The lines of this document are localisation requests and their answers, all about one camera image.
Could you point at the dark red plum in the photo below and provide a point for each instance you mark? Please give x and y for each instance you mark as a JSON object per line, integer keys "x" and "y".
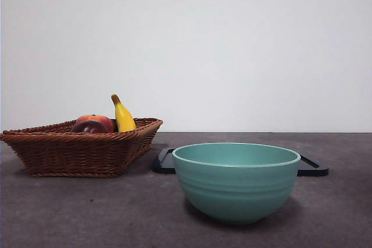
{"x": 88, "y": 127}

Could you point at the teal green bowl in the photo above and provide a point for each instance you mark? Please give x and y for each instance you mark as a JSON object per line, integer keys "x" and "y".
{"x": 238, "y": 192}

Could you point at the yellow banana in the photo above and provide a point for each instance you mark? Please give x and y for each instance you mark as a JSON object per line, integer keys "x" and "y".
{"x": 124, "y": 117}

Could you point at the dark rectangular tray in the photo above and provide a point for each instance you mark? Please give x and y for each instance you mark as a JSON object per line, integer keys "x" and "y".
{"x": 165, "y": 166}

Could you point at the brown wicker basket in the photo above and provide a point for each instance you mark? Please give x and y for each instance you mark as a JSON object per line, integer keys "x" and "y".
{"x": 78, "y": 155}

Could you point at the red yellow peach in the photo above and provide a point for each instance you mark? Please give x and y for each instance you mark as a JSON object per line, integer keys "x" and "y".
{"x": 107, "y": 122}

